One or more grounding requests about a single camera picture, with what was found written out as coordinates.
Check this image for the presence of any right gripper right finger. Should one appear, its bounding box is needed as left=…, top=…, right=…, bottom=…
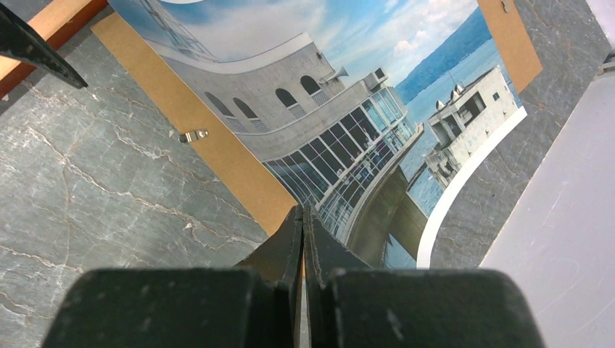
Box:
left=303, top=207, right=545, bottom=347

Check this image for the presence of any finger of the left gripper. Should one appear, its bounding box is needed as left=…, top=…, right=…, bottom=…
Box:
left=1, top=4, right=88, bottom=88

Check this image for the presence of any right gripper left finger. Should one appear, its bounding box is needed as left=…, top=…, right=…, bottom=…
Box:
left=42, top=206, right=303, bottom=347

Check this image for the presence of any wooden picture frame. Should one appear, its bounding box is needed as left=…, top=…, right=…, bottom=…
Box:
left=1, top=1, right=108, bottom=97

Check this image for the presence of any building and sky photo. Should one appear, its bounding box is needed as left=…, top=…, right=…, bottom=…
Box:
left=111, top=0, right=522, bottom=268

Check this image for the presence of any brown cardboard backing board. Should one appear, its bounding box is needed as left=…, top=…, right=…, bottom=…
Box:
left=95, top=1, right=542, bottom=230

